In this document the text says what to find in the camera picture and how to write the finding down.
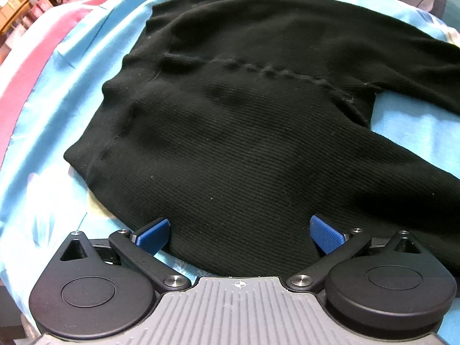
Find teal grey folded quilt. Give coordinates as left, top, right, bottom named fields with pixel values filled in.
left=430, top=0, right=460, bottom=30

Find blue floral bed sheet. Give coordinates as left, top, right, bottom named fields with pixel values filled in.
left=1, top=0, right=448, bottom=315

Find pink blanket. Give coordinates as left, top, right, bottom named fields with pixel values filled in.
left=1, top=0, right=107, bottom=157

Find black pants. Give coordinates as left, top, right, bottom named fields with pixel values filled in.
left=64, top=0, right=459, bottom=276

